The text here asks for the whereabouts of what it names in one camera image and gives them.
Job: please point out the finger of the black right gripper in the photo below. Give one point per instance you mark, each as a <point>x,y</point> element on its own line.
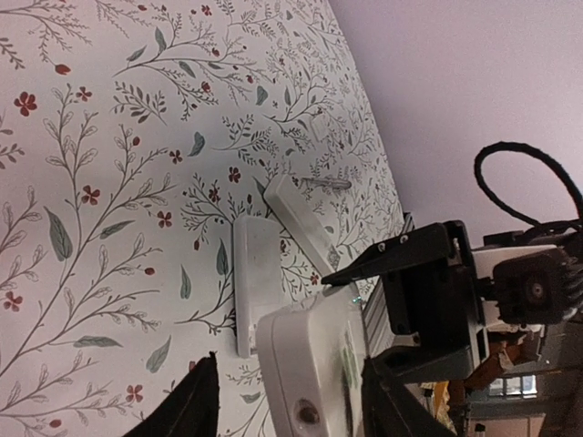
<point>420,246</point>

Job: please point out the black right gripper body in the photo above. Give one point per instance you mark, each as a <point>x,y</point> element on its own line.
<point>437,302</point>

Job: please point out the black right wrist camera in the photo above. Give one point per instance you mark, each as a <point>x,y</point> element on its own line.
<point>541,288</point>

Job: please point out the white remote with QR label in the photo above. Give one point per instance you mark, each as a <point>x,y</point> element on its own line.
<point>293,212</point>

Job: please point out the white remote with logo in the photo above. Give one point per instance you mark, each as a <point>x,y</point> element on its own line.
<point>311,355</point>

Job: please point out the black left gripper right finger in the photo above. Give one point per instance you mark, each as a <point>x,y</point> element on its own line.
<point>389,409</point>

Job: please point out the white remote control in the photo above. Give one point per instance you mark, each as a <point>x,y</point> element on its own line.
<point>257,277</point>

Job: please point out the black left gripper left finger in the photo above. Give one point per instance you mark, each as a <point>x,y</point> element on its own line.
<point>192,408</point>

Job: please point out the clear plastic screwdriver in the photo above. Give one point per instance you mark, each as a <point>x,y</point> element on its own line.
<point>337,184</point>

